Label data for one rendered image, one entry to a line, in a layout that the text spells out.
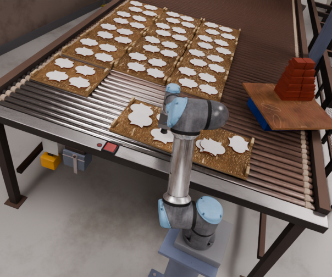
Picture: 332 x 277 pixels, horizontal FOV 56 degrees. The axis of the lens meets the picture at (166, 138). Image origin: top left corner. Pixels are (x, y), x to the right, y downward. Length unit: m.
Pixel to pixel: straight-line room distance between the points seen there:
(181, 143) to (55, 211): 1.63
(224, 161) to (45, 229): 1.43
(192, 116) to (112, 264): 1.50
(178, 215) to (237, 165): 0.67
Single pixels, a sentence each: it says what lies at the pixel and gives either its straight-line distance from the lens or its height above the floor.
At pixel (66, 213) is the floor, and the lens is 2.60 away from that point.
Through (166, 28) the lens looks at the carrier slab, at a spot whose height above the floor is 0.95.
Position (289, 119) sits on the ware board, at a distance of 2.17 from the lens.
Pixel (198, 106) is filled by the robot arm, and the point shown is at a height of 1.50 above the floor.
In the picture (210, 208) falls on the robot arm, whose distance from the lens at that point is 1.30.
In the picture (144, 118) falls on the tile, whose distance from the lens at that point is 1.92.
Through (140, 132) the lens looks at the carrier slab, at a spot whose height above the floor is 0.94.
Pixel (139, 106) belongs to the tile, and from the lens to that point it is 2.01.
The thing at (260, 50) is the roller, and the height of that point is 0.92.
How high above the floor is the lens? 2.16
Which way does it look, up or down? 42 degrees down
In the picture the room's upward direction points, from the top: 13 degrees clockwise
